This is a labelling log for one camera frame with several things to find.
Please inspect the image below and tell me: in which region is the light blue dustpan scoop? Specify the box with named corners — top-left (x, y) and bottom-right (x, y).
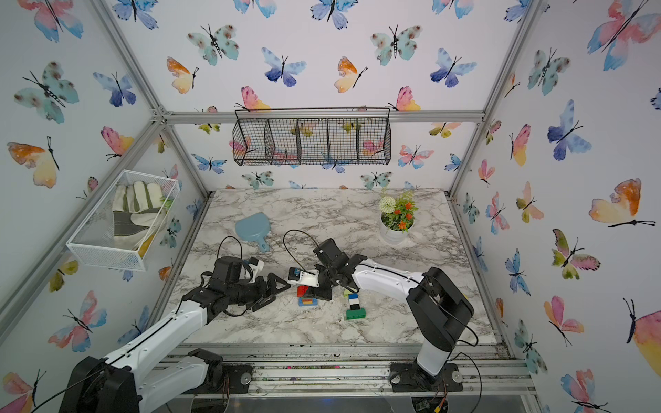
top-left (235, 213), bottom-right (271, 253)

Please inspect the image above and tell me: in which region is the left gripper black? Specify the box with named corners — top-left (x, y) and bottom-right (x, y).
top-left (227, 273), bottom-right (291, 309)

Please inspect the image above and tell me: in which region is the blue long lego brick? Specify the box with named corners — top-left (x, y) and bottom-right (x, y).
top-left (298, 297), bottom-right (318, 307)

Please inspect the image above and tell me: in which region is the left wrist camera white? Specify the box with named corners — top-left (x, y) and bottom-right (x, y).
top-left (247, 257), bottom-right (264, 283)

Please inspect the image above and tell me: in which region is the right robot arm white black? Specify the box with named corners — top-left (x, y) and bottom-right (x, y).
top-left (313, 239), bottom-right (474, 378)

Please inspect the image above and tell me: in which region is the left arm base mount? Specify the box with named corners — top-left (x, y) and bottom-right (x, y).
top-left (184, 349), bottom-right (254, 395)

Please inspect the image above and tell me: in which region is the green long lego brick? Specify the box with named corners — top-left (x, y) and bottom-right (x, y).
top-left (345, 308), bottom-right (367, 320)

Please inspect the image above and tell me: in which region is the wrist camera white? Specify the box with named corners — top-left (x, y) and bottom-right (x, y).
top-left (247, 257), bottom-right (264, 283)
top-left (287, 267), bottom-right (319, 287)

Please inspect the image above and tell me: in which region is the work glove white grey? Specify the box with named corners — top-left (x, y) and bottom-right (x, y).
top-left (112, 181), bottom-right (167, 251)

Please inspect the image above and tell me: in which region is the white pot with flowers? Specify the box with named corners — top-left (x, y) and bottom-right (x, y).
top-left (379, 190), bottom-right (418, 245)

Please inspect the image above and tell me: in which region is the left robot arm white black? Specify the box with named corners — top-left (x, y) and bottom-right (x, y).
top-left (60, 256), bottom-right (291, 412)

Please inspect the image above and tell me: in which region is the black wire wall basket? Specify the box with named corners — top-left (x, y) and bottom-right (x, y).
top-left (230, 106), bottom-right (392, 169)

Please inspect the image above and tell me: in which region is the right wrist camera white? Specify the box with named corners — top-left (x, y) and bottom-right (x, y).
top-left (287, 267), bottom-right (319, 287)

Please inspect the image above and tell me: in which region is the white wire wall basket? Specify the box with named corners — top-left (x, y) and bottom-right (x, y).
top-left (66, 170), bottom-right (181, 272)

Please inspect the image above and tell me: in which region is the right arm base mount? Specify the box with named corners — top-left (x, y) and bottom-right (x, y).
top-left (388, 362), bottom-right (463, 392)

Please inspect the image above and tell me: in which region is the red lego brick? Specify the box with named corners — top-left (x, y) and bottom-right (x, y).
top-left (297, 286), bottom-right (309, 298)

